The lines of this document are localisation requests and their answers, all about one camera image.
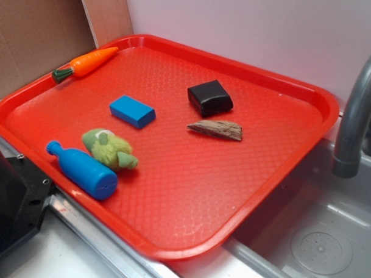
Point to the brown wood chip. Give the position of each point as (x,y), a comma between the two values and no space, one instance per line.
(219,129)

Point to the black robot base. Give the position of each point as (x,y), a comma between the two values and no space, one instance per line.
(25,192)

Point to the red plastic tray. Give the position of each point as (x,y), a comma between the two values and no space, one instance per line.
(189,191)

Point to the black rectangular block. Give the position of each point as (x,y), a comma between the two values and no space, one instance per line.
(210,98)

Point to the blue rectangular block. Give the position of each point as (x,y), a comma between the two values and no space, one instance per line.
(132,111)

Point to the green plush toy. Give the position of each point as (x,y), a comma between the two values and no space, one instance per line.
(109,149)

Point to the blue toy bottle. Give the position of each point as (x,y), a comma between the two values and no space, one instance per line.
(93,177)

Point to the orange toy carrot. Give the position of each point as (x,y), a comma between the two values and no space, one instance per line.
(84,64)

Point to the grey toy faucet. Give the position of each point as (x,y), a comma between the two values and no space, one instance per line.
(354,134)

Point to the grey toy sink basin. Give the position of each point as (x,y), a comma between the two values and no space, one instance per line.
(313,225)

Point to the brown cardboard panel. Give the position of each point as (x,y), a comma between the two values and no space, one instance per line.
(37,36)

